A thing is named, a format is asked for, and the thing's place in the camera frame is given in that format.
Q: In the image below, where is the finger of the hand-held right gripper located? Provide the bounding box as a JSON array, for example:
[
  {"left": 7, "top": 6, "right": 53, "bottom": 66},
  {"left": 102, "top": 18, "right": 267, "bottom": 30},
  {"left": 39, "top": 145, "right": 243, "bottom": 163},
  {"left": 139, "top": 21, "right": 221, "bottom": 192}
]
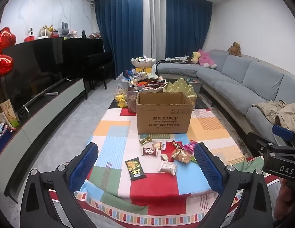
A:
[
  {"left": 272, "top": 125, "right": 295, "bottom": 148},
  {"left": 247, "top": 132, "right": 276, "bottom": 157}
]

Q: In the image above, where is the pink snack packet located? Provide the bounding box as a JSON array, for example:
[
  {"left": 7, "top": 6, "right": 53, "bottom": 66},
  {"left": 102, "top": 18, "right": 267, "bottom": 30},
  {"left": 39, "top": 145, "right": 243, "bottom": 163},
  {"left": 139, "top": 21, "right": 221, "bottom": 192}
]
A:
[{"left": 182, "top": 141, "right": 198, "bottom": 153}]

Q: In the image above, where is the brown cardboard box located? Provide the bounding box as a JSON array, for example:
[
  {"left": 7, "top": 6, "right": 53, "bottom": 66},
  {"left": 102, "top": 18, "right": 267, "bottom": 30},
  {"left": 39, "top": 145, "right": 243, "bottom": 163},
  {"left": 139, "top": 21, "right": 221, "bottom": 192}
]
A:
[{"left": 136, "top": 91, "right": 194, "bottom": 135}]

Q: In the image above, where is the gold and white ornament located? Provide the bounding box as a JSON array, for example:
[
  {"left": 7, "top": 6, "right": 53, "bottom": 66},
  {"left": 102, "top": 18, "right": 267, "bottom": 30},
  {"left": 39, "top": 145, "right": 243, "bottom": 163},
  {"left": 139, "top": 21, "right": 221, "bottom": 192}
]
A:
[{"left": 38, "top": 25, "right": 55, "bottom": 40}]

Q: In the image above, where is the pile of blue snack packets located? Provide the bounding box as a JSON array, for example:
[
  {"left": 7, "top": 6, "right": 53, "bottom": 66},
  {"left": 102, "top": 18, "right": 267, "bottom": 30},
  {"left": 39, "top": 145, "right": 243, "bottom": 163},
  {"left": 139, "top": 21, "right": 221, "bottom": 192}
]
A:
[{"left": 126, "top": 69, "right": 138, "bottom": 81}]

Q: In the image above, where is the red heart foil balloon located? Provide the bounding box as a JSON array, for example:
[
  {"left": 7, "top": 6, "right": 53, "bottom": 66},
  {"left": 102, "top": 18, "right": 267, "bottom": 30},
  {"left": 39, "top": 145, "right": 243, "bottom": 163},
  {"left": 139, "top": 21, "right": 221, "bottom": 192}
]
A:
[
  {"left": 0, "top": 55, "right": 14, "bottom": 78},
  {"left": 0, "top": 27, "right": 17, "bottom": 55}
]

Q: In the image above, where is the crumpled light cloth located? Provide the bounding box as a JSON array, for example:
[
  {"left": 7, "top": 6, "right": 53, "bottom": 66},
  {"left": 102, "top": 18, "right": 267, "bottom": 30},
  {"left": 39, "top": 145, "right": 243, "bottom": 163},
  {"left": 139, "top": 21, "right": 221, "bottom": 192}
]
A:
[{"left": 165, "top": 56, "right": 193, "bottom": 63}]

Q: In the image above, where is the white plastic bag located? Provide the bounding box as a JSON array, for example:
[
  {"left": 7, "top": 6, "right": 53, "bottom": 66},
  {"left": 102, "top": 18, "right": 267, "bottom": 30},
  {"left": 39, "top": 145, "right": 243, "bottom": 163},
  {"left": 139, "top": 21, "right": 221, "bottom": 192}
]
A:
[{"left": 138, "top": 67, "right": 155, "bottom": 79}]

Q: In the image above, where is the yellow bear figurine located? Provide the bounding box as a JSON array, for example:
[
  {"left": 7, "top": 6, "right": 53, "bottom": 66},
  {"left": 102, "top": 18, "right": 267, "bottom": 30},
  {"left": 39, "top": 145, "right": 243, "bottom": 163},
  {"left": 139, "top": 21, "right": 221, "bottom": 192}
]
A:
[{"left": 115, "top": 94, "right": 128, "bottom": 108}]

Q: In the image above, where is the gold mountain-shaped tin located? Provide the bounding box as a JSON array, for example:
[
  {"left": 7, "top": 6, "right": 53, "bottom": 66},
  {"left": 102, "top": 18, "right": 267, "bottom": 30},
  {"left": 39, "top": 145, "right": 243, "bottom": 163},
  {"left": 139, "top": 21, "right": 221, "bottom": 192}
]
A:
[{"left": 165, "top": 77, "right": 198, "bottom": 106}]

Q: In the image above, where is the clear jar of brown nuts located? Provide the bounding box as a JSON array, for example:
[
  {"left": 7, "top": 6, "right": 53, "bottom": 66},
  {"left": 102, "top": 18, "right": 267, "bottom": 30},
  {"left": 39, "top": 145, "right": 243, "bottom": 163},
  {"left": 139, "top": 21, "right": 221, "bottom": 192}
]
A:
[{"left": 127, "top": 86, "right": 143, "bottom": 114}]

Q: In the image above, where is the pink plush toy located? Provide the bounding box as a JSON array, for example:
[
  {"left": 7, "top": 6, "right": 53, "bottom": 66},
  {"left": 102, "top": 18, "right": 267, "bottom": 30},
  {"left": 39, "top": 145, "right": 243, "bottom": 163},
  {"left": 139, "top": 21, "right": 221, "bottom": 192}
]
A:
[{"left": 198, "top": 49, "right": 217, "bottom": 69}]

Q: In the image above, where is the blue printed box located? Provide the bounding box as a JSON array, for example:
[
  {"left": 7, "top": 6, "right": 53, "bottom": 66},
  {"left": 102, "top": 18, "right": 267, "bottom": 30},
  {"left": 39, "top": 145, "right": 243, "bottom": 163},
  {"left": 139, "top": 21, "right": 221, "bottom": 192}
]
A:
[{"left": 0, "top": 123, "right": 7, "bottom": 145}]

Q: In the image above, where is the dark green cracker packet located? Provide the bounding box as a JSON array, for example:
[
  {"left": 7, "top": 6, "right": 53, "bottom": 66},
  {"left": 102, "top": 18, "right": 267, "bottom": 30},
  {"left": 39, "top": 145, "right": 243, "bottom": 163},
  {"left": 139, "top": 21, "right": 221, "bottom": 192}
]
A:
[{"left": 125, "top": 157, "right": 146, "bottom": 180}]

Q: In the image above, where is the large heap of snack bars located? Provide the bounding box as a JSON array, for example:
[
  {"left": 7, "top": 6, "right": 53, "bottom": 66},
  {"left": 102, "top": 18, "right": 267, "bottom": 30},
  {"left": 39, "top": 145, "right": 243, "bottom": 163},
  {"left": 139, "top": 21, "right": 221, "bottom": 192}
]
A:
[{"left": 130, "top": 75, "right": 167, "bottom": 87}]

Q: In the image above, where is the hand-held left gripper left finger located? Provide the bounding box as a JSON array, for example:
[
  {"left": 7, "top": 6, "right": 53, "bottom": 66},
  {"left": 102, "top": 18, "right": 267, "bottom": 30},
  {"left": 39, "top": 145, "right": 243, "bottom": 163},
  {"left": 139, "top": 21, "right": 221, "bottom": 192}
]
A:
[{"left": 20, "top": 142, "right": 99, "bottom": 228}]

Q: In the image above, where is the brown plush bear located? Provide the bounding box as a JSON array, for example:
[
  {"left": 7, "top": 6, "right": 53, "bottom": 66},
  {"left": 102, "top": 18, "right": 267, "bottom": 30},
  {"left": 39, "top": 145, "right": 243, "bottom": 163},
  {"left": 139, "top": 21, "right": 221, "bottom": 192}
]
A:
[{"left": 227, "top": 42, "right": 242, "bottom": 57}]

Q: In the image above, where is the small grey box of candies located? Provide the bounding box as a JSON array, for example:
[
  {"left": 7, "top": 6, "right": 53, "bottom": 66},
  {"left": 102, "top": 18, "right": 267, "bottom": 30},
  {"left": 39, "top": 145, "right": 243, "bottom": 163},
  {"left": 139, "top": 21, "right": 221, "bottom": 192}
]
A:
[{"left": 185, "top": 77, "right": 202, "bottom": 93}]

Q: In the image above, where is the crinkled gold snack packet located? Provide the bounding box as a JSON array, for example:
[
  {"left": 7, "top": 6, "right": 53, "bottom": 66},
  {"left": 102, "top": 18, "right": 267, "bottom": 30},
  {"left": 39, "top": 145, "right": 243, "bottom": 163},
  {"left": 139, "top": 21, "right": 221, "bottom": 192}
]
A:
[{"left": 171, "top": 148, "right": 194, "bottom": 164}]

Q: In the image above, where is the white snack packet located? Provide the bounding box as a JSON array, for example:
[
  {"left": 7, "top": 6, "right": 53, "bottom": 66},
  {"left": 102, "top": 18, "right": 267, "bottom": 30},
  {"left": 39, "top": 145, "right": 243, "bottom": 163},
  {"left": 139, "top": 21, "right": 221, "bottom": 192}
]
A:
[{"left": 158, "top": 161, "right": 177, "bottom": 176}]

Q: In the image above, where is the person's right hand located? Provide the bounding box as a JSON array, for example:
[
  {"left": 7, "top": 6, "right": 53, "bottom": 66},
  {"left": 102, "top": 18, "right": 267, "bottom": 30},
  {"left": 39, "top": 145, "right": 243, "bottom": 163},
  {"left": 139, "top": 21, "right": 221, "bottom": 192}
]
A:
[{"left": 273, "top": 179, "right": 295, "bottom": 224}]

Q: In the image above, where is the white sheer curtain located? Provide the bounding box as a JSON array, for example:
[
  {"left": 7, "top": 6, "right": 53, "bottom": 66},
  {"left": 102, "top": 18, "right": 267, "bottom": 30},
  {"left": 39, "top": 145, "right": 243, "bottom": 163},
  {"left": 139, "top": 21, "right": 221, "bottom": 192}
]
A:
[{"left": 143, "top": 0, "right": 167, "bottom": 63}]

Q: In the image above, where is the gold candy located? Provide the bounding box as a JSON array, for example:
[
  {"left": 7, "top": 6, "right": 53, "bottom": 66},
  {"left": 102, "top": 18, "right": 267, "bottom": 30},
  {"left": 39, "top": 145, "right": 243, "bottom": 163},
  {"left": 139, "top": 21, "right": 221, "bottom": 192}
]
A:
[{"left": 139, "top": 136, "right": 153, "bottom": 146}]

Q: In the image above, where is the black upright piano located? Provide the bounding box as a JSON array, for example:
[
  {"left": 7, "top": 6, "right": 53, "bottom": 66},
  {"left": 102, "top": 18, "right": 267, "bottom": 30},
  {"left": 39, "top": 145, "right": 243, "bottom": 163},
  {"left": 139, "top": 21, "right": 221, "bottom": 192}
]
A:
[{"left": 51, "top": 37, "right": 115, "bottom": 91}]

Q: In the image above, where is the grey bunny plush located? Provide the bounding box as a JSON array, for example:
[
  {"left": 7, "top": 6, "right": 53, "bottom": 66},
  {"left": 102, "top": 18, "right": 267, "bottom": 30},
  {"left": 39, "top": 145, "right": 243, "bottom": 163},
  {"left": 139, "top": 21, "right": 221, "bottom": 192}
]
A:
[{"left": 60, "top": 22, "right": 69, "bottom": 38}]

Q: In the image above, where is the beige jacket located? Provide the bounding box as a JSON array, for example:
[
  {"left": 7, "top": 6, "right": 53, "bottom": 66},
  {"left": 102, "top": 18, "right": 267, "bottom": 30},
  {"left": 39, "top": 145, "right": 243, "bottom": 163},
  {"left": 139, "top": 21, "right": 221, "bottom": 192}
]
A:
[{"left": 252, "top": 100, "right": 295, "bottom": 132}]

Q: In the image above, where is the white two-tier snack stand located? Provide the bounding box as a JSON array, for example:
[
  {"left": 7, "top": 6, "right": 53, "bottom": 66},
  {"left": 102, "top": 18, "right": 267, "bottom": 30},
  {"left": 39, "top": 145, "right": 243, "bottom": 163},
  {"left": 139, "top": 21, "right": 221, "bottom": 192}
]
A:
[{"left": 128, "top": 56, "right": 168, "bottom": 93}]

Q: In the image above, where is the grey corner sofa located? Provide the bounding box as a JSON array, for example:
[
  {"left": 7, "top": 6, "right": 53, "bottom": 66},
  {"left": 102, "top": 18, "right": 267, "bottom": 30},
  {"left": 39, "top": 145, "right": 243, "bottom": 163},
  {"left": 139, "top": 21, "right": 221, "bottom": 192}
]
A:
[{"left": 156, "top": 49, "right": 295, "bottom": 145}]

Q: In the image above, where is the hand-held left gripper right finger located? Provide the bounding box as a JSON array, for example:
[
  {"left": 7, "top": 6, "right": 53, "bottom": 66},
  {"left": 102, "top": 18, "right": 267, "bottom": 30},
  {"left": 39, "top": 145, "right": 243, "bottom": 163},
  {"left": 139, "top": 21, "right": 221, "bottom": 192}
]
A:
[{"left": 194, "top": 142, "right": 273, "bottom": 228}]

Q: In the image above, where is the tan gift bag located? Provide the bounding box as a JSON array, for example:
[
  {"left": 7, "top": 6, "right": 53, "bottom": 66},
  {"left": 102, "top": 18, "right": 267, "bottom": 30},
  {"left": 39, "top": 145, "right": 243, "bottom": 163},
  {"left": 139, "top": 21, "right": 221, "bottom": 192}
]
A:
[{"left": 0, "top": 98, "right": 21, "bottom": 129}]

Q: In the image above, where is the black flat television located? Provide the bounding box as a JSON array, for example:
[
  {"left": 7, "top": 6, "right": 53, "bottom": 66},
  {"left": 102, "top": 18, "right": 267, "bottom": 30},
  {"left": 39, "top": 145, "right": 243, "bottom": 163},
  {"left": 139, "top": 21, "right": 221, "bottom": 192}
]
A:
[{"left": 2, "top": 39, "right": 72, "bottom": 114}]

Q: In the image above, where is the grey black television cabinet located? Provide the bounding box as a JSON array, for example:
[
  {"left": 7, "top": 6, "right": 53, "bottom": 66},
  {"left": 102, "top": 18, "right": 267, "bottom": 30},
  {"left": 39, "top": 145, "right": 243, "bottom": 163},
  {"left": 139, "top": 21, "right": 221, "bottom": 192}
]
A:
[{"left": 0, "top": 77, "right": 88, "bottom": 197}]

